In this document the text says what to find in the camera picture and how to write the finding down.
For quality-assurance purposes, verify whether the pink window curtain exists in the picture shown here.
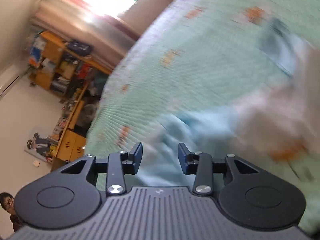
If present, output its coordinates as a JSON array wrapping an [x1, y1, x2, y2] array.
[[33, 0, 174, 69]]

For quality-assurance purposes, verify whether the person with glasses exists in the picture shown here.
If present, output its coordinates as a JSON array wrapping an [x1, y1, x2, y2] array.
[[0, 192, 23, 232]]

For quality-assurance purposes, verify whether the green quilted bedspread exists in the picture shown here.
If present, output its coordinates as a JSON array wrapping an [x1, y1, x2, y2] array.
[[85, 0, 319, 235]]

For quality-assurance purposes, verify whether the black bag on shelf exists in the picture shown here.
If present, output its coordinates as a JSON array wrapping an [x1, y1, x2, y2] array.
[[66, 40, 93, 57]]

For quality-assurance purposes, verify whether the cartoon figure poster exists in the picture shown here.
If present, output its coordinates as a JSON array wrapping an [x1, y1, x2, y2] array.
[[24, 133, 53, 163]]

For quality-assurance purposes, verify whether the orange wooden bookshelf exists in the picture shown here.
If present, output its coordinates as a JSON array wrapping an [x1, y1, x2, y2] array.
[[29, 30, 112, 170]]

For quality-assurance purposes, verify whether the light blue white garment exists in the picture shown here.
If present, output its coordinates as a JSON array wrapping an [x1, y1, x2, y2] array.
[[138, 18, 319, 186]]

